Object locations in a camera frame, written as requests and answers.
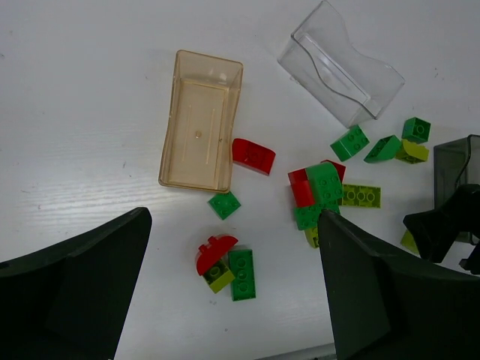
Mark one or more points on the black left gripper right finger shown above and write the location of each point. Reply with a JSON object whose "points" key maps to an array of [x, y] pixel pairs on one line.
{"points": [[385, 303]]}

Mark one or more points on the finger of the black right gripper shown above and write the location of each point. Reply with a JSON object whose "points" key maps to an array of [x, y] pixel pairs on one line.
{"points": [[436, 230]]}

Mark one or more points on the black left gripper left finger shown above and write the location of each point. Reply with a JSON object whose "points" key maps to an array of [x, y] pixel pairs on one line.
{"points": [[70, 300]]}

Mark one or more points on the lime sloped lego brick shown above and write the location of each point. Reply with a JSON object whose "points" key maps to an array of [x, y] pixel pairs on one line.
{"points": [[411, 152]]}

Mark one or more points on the lime long lego brick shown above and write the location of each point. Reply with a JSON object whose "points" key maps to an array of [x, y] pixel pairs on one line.
{"points": [[361, 196]]}

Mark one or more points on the green curved slope lego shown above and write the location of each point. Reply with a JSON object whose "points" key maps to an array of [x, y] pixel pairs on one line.
{"points": [[384, 150]]}

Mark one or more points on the green upturned square lego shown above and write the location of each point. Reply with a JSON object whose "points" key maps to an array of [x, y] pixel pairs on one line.
{"points": [[416, 130]]}

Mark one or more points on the green curved lego brick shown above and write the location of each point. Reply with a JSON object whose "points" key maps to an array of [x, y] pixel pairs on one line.
{"points": [[325, 183]]}

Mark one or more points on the green sloped square lego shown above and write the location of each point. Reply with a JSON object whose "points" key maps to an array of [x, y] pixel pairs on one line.
{"points": [[350, 144]]}

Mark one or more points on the red arch lego brick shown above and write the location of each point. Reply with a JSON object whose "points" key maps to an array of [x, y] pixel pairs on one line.
{"points": [[301, 188]]}

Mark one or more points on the green long lego brick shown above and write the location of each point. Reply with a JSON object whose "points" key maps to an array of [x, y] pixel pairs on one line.
{"points": [[241, 263]]}

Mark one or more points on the red half-round lego brick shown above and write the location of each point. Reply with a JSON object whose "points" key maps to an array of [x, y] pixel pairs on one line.
{"points": [[211, 252]]}

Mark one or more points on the lime square lego brick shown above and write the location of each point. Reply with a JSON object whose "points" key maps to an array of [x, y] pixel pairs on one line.
{"points": [[218, 276]]}

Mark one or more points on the green square lego brick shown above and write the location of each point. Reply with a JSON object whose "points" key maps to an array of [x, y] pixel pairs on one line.
{"points": [[224, 204]]}

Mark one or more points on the red curved lego brick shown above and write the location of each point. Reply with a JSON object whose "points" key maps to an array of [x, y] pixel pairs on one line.
{"points": [[252, 156]]}

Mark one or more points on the smoky grey plastic container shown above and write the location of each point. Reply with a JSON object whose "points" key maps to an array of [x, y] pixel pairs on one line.
{"points": [[456, 163]]}

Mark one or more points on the lime small lego brick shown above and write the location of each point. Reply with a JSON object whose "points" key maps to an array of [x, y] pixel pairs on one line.
{"points": [[312, 237]]}

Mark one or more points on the green flat lego brick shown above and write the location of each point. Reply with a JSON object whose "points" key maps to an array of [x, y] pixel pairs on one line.
{"points": [[307, 217]]}

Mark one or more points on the clear transparent plastic container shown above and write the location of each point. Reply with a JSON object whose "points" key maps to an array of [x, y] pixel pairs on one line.
{"points": [[353, 87]]}

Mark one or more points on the amber transparent plastic container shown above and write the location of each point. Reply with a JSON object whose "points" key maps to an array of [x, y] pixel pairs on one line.
{"points": [[197, 151]]}

